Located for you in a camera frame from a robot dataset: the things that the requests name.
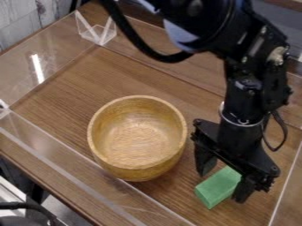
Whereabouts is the clear acrylic corner bracket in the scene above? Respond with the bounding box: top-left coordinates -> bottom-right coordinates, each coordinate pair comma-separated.
75,11 -> 117,46

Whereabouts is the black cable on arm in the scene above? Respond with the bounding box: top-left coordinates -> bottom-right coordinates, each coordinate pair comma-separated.
98,0 -> 197,64

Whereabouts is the black cable lower left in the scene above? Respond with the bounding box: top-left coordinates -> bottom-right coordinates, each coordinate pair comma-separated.
0,201 -> 58,226

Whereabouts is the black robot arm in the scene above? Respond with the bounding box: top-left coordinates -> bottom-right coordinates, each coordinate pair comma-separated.
149,0 -> 293,203

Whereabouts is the green rectangular block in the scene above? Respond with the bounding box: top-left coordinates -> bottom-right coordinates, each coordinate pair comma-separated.
196,167 -> 241,209

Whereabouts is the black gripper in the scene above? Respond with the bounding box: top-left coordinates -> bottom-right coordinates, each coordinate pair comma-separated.
192,114 -> 281,204

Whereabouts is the brown wooden bowl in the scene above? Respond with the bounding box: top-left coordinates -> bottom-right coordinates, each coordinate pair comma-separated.
87,95 -> 188,182

